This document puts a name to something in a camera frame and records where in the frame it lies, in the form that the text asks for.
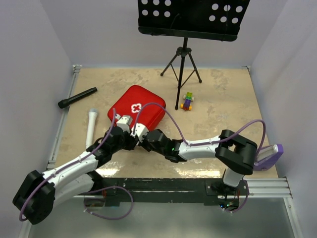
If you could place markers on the red black medicine kit case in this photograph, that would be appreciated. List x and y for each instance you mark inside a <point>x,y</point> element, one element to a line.
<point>141,105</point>

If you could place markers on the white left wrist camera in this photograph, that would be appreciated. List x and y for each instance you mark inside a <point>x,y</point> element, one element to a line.
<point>124,123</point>

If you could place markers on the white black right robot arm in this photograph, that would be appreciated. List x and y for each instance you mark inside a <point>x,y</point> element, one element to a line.
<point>236,152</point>

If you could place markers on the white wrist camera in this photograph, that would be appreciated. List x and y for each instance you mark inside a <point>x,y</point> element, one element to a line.
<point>139,131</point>
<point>124,123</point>

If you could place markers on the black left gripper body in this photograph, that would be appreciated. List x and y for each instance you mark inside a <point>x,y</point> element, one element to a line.
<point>126,143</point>

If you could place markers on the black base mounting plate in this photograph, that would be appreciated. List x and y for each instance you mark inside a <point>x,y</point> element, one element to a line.
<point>208,191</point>

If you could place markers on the black flashlight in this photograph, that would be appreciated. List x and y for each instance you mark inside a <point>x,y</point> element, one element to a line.
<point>67,102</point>

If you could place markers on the black music stand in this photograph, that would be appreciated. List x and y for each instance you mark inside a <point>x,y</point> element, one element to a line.
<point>217,20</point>

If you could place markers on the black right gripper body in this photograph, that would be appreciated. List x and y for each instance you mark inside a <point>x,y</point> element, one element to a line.
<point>146,145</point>

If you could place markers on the aluminium frame rail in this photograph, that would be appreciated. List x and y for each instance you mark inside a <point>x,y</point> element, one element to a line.
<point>58,137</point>

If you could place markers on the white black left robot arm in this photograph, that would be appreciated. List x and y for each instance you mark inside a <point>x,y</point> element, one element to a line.
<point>41,192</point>

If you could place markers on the colourful toy block car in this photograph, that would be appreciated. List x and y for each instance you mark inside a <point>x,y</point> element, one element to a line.
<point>188,99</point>

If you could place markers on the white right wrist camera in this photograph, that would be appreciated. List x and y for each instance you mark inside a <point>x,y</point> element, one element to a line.
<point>139,131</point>

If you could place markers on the purple white device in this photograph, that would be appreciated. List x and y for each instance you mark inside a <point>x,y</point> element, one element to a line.
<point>268,156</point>

